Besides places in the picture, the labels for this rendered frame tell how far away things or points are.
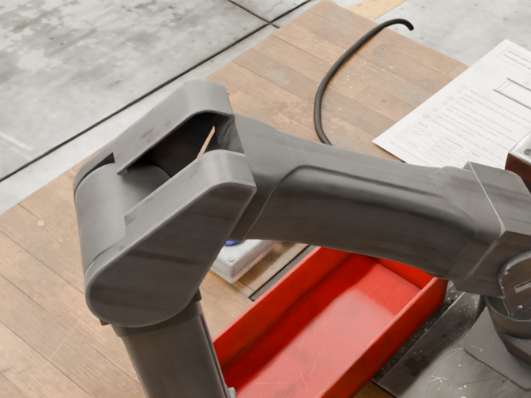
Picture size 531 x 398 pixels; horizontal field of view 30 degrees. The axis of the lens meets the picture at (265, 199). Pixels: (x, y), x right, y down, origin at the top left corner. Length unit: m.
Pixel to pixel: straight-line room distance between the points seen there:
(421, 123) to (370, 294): 0.30
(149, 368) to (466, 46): 2.41
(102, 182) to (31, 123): 2.14
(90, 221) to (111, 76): 2.28
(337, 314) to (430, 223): 0.44
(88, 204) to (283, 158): 0.12
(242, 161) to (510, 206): 0.20
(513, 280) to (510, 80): 0.72
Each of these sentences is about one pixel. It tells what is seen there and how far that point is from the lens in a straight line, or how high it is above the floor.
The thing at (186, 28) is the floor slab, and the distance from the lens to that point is 3.01.
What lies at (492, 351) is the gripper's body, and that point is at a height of 1.07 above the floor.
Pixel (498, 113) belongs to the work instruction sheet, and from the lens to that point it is 1.31.
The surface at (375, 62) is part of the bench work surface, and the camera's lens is 1.37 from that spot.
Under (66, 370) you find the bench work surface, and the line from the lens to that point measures 1.02.
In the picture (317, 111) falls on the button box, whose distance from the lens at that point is 1.26.
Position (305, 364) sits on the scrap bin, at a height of 0.90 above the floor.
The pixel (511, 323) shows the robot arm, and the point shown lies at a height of 1.15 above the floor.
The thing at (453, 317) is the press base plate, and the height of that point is 0.90.
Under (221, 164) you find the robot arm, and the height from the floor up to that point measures 1.36.
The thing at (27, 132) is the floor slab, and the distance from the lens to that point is 2.70.
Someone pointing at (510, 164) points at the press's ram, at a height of 1.13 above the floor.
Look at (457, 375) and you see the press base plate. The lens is 1.01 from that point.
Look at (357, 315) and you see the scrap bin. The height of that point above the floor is 0.90.
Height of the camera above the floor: 1.71
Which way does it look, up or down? 44 degrees down
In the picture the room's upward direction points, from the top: straight up
